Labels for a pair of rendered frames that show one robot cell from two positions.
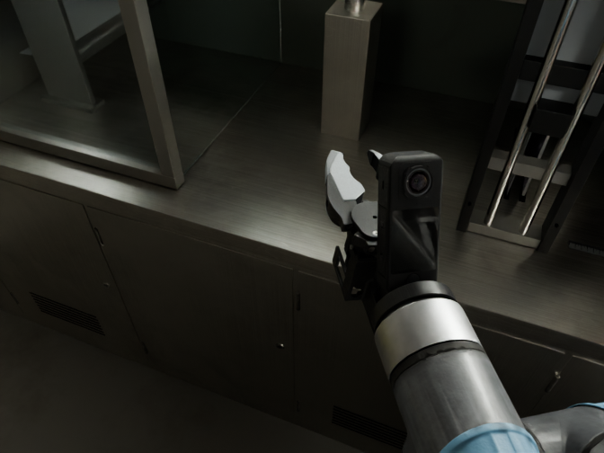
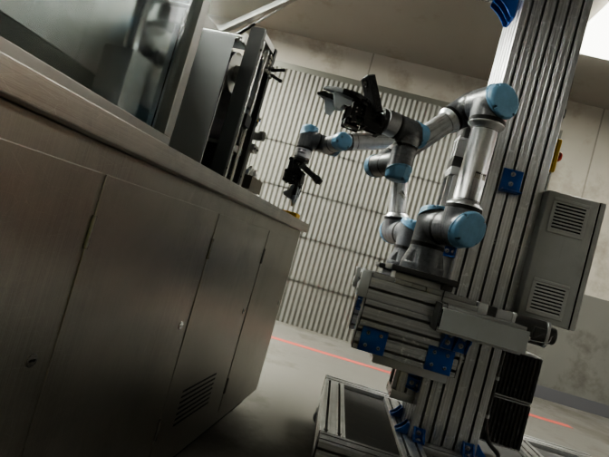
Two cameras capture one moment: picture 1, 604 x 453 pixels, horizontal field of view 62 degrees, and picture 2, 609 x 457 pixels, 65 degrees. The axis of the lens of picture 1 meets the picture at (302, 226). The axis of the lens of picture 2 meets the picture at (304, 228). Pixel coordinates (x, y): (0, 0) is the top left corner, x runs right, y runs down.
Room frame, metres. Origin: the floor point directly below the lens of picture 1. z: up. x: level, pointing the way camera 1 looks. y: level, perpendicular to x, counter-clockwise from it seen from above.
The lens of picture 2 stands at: (0.59, 1.26, 0.79)
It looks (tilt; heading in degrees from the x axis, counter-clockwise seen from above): 2 degrees up; 261
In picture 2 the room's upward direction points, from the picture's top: 16 degrees clockwise
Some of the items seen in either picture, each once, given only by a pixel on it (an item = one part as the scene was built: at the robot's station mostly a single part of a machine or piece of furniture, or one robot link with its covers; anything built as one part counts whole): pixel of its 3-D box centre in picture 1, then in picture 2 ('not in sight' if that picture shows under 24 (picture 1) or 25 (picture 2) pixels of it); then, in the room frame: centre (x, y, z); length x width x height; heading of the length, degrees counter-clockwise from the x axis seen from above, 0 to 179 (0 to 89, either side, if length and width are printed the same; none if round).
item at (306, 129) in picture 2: not in sight; (308, 138); (0.35, -0.80, 1.26); 0.09 x 0.08 x 0.11; 11
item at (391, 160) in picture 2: not in sight; (397, 163); (0.14, -0.13, 1.11); 0.11 x 0.08 x 0.11; 102
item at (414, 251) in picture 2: not in sight; (424, 257); (-0.09, -0.30, 0.87); 0.15 x 0.15 x 0.10
